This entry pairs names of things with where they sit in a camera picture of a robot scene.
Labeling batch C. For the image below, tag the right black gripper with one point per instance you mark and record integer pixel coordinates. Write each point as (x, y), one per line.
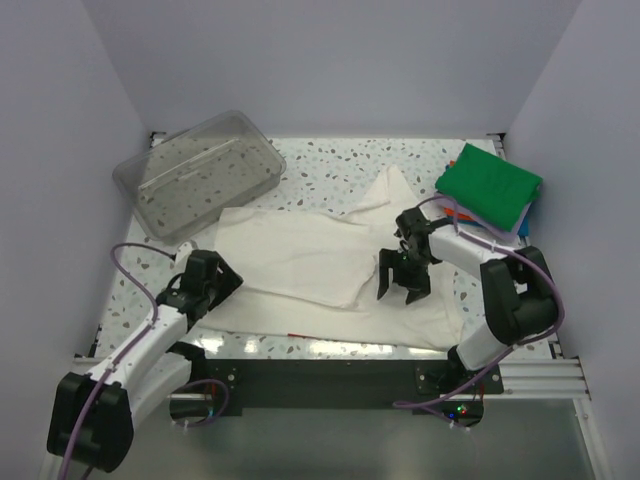
(418, 287)

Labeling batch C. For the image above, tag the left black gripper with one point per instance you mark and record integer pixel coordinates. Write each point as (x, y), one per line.
(229, 281)

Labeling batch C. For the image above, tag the white t shirt red print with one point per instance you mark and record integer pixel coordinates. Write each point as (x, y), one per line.
(315, 275)

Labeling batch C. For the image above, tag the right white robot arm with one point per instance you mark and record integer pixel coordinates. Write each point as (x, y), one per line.
(520, 299)

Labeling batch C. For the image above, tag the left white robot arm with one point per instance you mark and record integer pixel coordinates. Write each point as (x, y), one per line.
(95, 414)

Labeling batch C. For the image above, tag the orange folded t shirt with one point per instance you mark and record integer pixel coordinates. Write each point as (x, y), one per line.
(463, 218)

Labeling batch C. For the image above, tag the clear plastic bin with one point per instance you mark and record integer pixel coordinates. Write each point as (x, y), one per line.
(181, 186)

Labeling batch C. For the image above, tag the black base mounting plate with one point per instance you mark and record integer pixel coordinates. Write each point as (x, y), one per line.
(311, 384)

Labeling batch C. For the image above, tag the blue folded t shirt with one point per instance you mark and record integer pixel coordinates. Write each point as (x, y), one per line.
(523, 230)

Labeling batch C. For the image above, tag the green folded t shirt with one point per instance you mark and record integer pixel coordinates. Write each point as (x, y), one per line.
(490, 187)

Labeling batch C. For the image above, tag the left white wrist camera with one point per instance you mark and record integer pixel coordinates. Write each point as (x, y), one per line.
(185, 249)

